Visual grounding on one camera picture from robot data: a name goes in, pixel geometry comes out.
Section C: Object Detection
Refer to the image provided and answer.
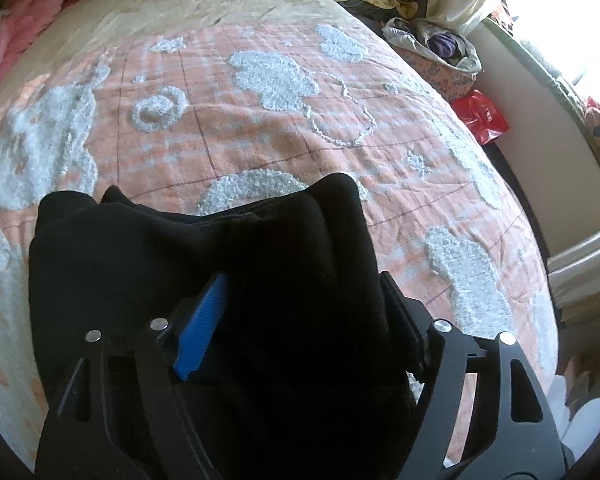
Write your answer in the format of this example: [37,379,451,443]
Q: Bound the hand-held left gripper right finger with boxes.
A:
[377,270,566,480]

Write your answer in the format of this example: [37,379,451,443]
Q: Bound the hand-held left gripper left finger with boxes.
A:
[35,272,231,480]

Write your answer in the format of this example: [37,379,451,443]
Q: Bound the black sweater with orange cuffs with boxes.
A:
[28,172,421,480]

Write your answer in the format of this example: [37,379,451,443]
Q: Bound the white crumpled plastic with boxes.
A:
[550,355,600,461]

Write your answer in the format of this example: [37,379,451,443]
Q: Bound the peach tufted bed blanket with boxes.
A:
[0,0,561,471]

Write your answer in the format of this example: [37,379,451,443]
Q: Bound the red plastic bag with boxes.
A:
[450,89,510,146]

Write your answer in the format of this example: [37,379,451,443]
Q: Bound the floral cloth bundle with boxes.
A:
[395,47,477,106]

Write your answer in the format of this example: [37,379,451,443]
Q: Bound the white plastic bag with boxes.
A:
[382,16,481,73]

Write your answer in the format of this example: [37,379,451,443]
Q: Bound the pink duvet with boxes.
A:
[0,0,66,101]

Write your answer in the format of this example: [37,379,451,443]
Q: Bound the window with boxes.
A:
[505,0,600,106]

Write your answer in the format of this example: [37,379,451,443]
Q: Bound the white wooden frame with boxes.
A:
[547,225,600,322]

